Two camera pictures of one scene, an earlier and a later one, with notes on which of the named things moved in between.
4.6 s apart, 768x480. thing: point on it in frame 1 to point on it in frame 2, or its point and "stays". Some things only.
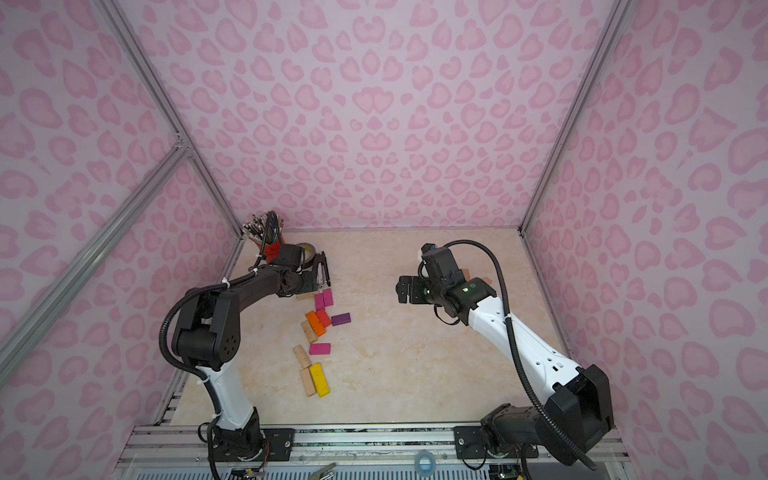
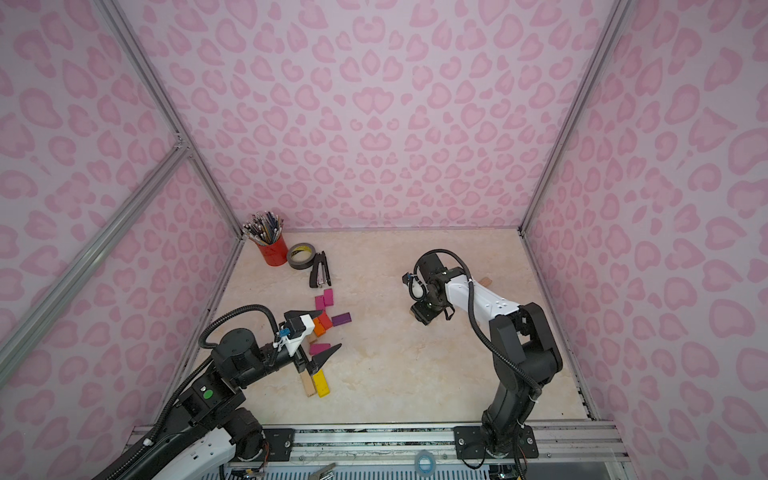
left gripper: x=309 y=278 to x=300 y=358
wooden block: x=308 y=381 stays
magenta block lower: x=320 y=349 stays
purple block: x=341 y=319 stays
